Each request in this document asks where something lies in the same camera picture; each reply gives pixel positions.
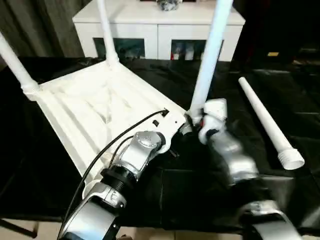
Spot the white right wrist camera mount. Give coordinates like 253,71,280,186
198,98,228,146

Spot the white sideboard with glass doors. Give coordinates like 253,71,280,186
72,0,246,62

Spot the black tripod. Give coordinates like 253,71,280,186
0,218,40,238

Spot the white plastic table top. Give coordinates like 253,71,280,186
22,59,191,199

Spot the small white bottle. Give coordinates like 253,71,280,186
184,47,195,61

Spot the dark bundle of cables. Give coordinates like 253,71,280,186
156,0,180,12

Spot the black plastic cover mat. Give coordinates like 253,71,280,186
0,56,320,231

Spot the grey curtain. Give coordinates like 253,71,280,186
0,0,85,61

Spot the white plastic table leg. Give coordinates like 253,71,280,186
0,32,40,96
96,0,121,70
187,0,235,125
237,76,306,171

